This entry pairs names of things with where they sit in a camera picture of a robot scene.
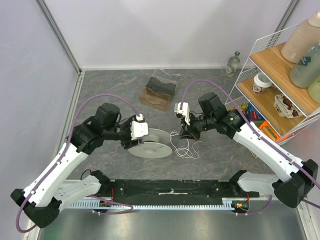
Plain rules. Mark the white perforated cable spool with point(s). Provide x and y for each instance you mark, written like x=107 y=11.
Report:
x=155 y=145

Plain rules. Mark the blue green snack packet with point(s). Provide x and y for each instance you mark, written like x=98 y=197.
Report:
x=252 y=114

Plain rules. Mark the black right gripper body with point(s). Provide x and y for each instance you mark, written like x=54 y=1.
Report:
x=188 y=130

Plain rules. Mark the brown acrylic holder box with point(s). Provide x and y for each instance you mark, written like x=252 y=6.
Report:
x=160 y=89

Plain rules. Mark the white paper coffee cup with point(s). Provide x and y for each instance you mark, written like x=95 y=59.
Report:
x=260 y=83

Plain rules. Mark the blue slotted cable duct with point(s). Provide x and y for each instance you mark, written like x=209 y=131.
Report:
x=99 y=205

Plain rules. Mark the beige plastic bottle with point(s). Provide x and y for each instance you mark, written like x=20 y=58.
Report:
x=305 y=35

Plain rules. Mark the green translucent bottle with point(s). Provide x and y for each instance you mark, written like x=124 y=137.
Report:
x=307 y=70

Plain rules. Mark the light green bottle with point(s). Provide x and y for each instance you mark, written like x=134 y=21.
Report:
x=314 y=90

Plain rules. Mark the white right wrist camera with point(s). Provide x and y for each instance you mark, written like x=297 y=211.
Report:
x=182 y=111

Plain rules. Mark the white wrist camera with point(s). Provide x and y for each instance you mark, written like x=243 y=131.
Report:
x=182 y=111
x=138 y=127

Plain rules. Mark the white yogurt cup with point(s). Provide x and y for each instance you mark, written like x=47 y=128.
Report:
x=285 y=108

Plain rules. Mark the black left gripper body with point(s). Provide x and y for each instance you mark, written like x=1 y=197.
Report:
x=123 y=133

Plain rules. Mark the white wire shelf rack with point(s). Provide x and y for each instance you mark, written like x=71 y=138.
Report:
x=265 y=57

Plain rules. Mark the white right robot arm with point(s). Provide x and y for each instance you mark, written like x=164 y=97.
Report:
x=292 y=178

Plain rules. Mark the clear glass bottle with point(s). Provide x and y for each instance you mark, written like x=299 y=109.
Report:
x=232 y=64

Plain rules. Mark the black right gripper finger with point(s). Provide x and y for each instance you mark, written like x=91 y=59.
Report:
x=183 y=133
x=193 y=136

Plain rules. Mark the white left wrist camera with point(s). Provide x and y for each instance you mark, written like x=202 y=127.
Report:
x=138 y=127

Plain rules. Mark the orange sponge pack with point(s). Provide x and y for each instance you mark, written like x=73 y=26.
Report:
x=269 y=131

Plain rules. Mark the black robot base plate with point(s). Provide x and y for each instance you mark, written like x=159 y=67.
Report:
x=172 y=191

